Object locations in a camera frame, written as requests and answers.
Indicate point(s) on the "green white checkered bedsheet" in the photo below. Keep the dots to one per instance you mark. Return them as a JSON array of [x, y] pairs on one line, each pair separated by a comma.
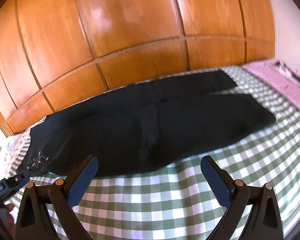
[[175, 202]]

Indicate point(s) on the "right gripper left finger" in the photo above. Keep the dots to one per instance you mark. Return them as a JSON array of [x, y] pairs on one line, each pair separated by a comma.
[[34, 221]]

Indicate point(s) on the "left hand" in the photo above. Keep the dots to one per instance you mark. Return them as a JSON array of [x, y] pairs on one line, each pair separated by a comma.
[[9, 207]]

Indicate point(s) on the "pink pillow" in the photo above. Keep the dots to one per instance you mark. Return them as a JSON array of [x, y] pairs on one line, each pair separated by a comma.
[[278, 76]]

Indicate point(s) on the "floral bedsheet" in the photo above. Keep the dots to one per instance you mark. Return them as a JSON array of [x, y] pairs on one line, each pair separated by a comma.
[[13, 153]]

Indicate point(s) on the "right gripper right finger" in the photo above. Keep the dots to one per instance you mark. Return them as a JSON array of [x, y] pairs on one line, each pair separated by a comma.
[[264, 220]]

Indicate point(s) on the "black pants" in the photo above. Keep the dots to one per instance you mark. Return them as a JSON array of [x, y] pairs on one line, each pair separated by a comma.
[[143, 127]]

